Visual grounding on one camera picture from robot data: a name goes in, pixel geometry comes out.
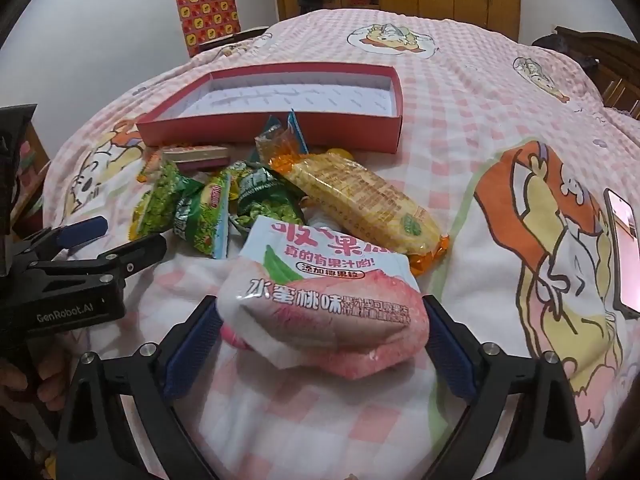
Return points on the dark cloth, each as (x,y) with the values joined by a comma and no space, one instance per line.
(555,42)

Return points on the person's left hand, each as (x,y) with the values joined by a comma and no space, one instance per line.
(50,367)

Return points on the dark green pea packet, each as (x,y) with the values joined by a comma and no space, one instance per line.
(260,195)

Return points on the white pink peach jelly pouch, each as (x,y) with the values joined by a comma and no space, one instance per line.
(325,310)

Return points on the yellow jelly cup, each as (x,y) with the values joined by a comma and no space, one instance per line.
(336,152)

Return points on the small orange snack packet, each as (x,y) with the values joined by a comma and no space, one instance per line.
(147,166)

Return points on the wooden bedside cabinet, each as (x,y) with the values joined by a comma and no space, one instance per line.
(35,160)

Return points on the smartphone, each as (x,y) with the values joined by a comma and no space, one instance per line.
(625,250)

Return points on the green packet with red logo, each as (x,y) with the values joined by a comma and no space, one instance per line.
(205,225)

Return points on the light green pea packet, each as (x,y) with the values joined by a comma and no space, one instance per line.
(160,200)

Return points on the pink checkered printed blanket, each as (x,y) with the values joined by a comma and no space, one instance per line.
(475,110)

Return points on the chair with red patterned cover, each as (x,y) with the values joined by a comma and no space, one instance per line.
(205,15)

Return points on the pink purple snack packet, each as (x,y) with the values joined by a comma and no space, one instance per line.
(195,156)

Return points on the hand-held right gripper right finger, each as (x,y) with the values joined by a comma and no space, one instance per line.
(450,350)

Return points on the shallow pink cardboard box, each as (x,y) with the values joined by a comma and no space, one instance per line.
(300,95)

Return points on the clear blue-edged snack packet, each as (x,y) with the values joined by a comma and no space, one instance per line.
(280,142)

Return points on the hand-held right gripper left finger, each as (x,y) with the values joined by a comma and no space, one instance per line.
(192,350)

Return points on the dark wooden headboard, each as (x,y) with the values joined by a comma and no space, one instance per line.
(617,72)

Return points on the yellow packet with orange ends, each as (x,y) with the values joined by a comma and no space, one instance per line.
(360,200)

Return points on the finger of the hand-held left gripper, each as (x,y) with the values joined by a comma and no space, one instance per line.
(82,230)
(140,250)

